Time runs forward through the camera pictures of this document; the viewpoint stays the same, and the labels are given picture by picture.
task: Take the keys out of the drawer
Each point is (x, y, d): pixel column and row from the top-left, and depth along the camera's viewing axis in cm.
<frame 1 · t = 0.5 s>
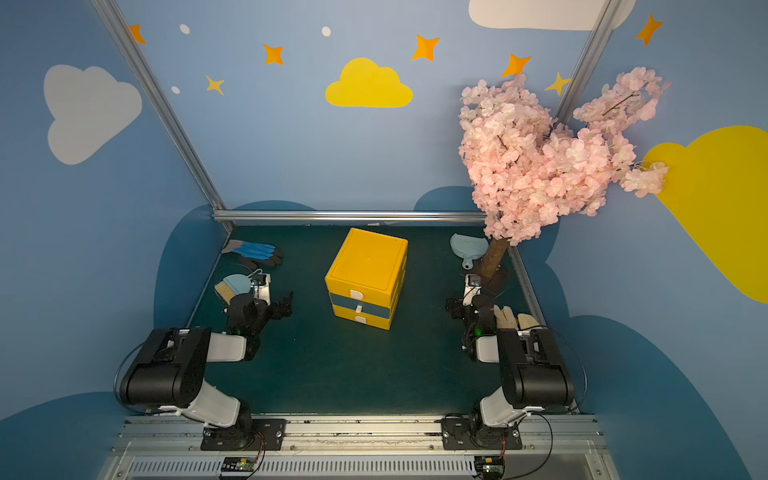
left hand: (275, 288, 94), fingers open
right hand: (468, 288, 95), fingers open
yellow drawer cabinet: (366, 277, 82), point 22 cm above the table
blue black work glove: (252, 253, 113), on the table
light blue dustpan: (468, 248, 118), on the table
yellow work glove: (526, 321, 94), point 3 cm above the table

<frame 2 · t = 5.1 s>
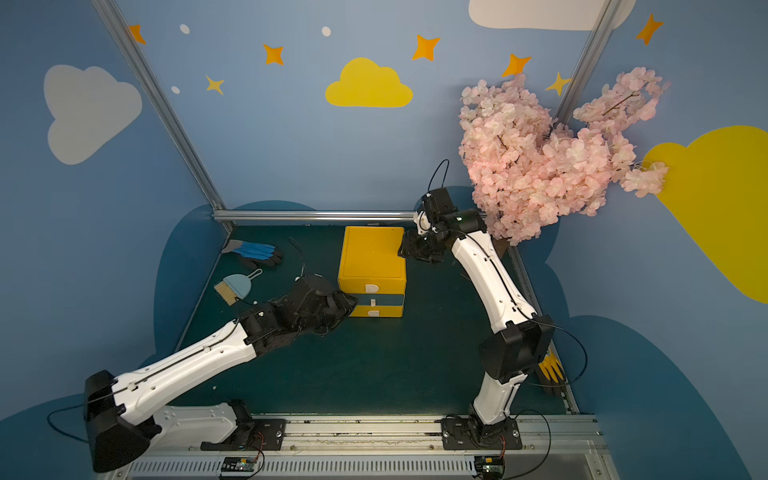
left hand: (358, 299, 73), fingers open
right hand: (409, 251, 80), fingers open
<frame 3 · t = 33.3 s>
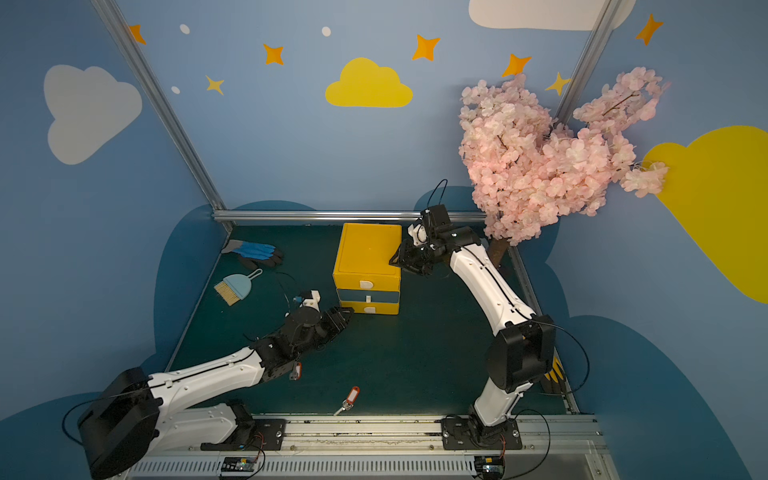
left hand: (352, 310, 81), fingers open
right hand: (396, 261, 82), fingers open
key with red tag: (347, 404, 81), on the table
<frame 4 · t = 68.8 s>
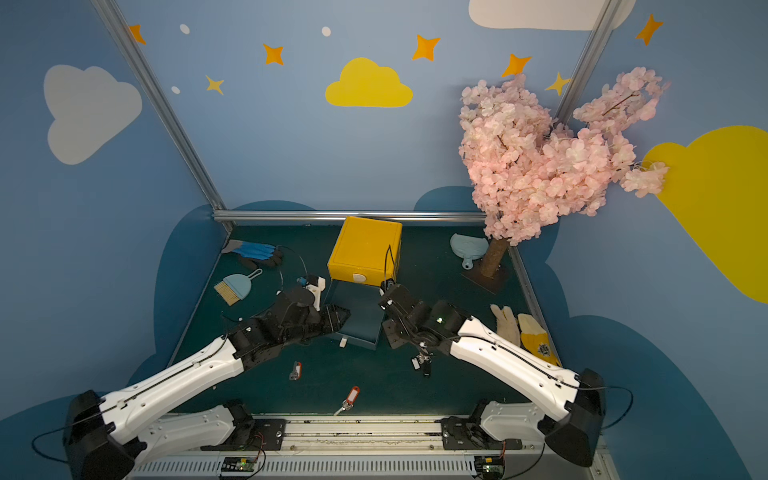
left hand: (348, 310, 75), fingers open
right hand: (396, 321, 75), fingers closed
yellow drawer cabinet: (367, 252, 89), point 21 cm above the table
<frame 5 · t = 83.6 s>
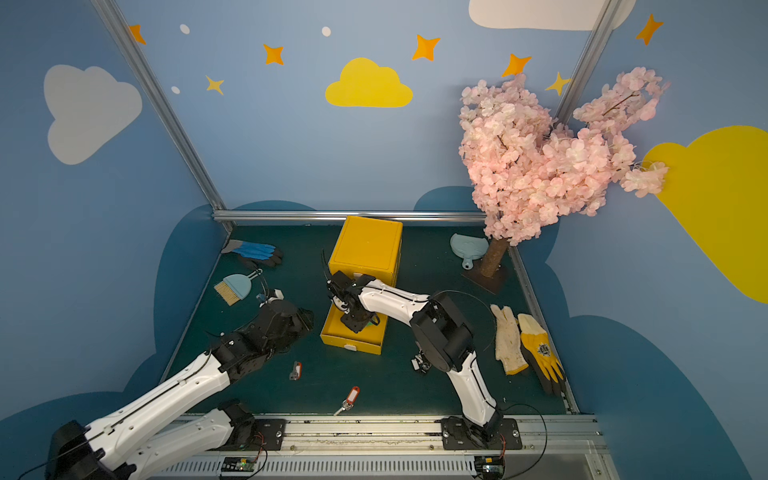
left hand: (311, 312, 80), fingers open
right hand: (362, 316, 94), fingers closed
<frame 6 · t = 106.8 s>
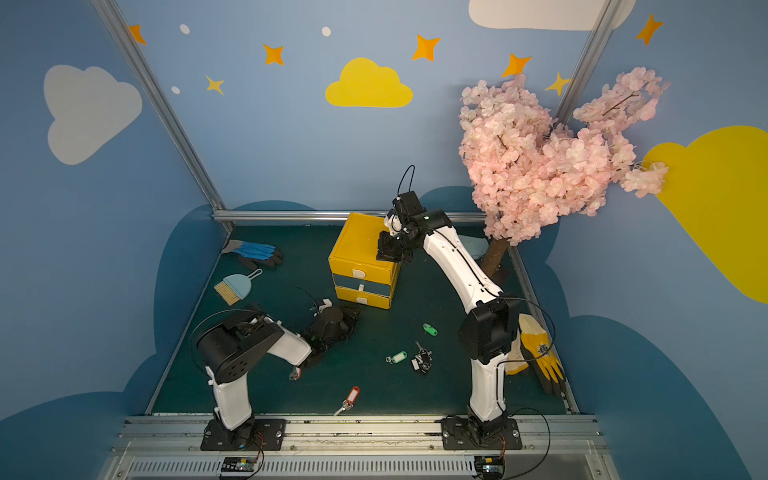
left hand: (365, 304, 94), fingers open
right hand: (379, 253, 84), fingers closed
key with black fob: (425, 358, 88), on the table
key with green tag: (430, 329, 95), on the table
key green tag: (397, 358, 90), on the table
